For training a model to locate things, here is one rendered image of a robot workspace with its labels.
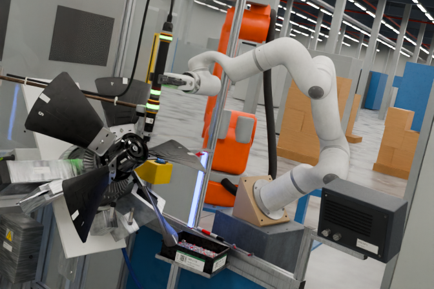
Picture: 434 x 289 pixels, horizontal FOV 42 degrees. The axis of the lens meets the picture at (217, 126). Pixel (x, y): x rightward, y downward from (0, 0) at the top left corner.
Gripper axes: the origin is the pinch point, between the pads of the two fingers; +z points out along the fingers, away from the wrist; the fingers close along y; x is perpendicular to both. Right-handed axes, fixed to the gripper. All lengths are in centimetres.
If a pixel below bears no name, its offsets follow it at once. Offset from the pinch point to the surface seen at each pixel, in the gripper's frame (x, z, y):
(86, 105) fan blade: -12.9, 23.8, 6.5
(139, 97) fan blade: -9.0, -3.9, 11.3
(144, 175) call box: -46, -31, 27
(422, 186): -36, -179, -44
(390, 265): -86, -179, -38
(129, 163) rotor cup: -29.1, 12.6, -7.3
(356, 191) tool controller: -22, -33, -68
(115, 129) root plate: -21.0, 7.8, 8.2
